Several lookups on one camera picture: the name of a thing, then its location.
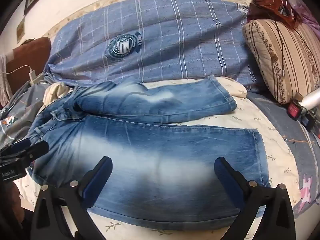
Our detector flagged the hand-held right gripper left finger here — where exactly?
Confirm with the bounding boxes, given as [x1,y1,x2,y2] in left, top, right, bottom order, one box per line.
[31,156,113,240]

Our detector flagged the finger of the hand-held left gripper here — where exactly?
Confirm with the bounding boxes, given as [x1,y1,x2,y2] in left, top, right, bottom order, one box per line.
[0,138,32,157]
[14,141,50,161]

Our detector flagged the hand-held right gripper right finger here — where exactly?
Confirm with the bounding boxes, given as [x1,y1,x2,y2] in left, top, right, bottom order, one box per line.
[214,157,300,240]

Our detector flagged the faded blue jeans pants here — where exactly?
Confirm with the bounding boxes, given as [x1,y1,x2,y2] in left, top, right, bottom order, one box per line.
[26,75,271,230]

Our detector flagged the person's left hand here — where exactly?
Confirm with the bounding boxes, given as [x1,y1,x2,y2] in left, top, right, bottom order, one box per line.
[0,180,25,230]

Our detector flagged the grey patterned quilt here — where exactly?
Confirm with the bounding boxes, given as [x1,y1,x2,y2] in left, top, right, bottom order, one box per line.
[0,81,52,152]

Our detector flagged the crumpled cream cloth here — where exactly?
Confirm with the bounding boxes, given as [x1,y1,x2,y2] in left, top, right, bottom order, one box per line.
[43,82,76,105]

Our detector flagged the pink cloth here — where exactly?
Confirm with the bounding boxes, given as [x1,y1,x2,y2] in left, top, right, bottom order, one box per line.
[0,51,13,107]

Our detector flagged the white charger plug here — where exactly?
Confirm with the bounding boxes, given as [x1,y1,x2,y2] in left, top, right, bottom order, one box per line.
[28,67,43,86]

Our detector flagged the cream leaf-print bed sheet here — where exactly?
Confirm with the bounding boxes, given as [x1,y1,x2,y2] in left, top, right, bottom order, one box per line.
[15,0,302,240]

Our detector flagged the blue patterned quilt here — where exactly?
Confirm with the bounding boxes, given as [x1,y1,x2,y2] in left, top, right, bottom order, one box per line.
[246,90,320,219]

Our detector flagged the brown headboard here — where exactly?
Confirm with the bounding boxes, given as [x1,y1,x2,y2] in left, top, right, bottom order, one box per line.
[5,37,52,98]

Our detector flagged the red and black box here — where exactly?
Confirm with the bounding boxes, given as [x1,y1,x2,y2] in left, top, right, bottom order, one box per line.
[287,92,304,119]

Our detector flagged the black device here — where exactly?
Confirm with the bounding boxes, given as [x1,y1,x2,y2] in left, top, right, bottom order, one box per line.
[299,110,320,133]

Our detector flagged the white cylinder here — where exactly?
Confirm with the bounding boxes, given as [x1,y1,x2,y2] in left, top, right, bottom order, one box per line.
[300,88,320,111]

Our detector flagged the beige striped floral pillow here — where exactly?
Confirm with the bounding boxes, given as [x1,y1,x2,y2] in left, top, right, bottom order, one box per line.
[242,19,320,105]

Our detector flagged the blue plaid blanket with emblem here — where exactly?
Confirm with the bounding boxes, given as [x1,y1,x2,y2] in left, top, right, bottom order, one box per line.
[47,0,266,88]

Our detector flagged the brown bag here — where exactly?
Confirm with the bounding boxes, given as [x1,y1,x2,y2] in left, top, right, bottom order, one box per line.
[246,0,298,30]

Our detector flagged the purple cloth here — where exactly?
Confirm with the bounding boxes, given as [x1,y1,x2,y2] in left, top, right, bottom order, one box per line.
[287,0,320,39]

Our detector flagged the white charging cable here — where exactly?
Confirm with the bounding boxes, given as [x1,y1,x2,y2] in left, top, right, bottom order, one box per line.
[0,65,33,75]

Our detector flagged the small wall plaque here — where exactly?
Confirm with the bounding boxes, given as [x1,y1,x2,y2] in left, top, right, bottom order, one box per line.
[16,17,27,43]

